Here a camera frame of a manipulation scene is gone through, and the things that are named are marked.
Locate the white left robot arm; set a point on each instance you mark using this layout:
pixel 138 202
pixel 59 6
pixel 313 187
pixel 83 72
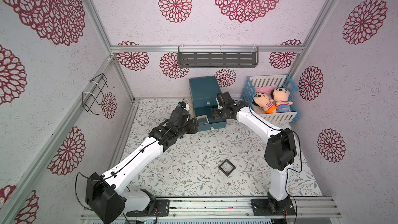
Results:
pixel 105 193

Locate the black brooch box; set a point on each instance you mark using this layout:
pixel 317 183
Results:
pixel 227 167

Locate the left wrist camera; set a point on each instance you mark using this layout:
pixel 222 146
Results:
pixel 184 105

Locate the pink crib blanket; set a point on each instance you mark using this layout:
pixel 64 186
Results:
pixel 266 90

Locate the plush doll orange shorts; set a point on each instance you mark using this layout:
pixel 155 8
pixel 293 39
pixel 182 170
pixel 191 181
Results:
pixel 263 101

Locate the black wire wall rack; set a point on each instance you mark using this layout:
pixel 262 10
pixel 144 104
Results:
pixel 89 98

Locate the blue white toy crib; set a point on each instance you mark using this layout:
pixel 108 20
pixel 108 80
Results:
pixel 283 81

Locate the plush doll blue shorts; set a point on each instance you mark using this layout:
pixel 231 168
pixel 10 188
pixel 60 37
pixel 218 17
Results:
pixel 281 100

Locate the teal three-drawer cabinet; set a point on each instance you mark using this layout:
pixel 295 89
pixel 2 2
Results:
pixel 203 92

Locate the small beige brooch box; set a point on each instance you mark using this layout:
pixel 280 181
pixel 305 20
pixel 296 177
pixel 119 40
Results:
pixel 202 120

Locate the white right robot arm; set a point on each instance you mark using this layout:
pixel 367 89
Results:
pixel 279 154

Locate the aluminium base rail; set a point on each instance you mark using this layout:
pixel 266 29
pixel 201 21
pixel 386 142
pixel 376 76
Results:
pixel 236 210

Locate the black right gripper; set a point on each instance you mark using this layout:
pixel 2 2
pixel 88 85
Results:
pixel 214 113

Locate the grey wall shelf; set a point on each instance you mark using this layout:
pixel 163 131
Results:
pixel 218 59

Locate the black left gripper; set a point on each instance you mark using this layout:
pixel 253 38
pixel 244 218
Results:
pixel 193 125

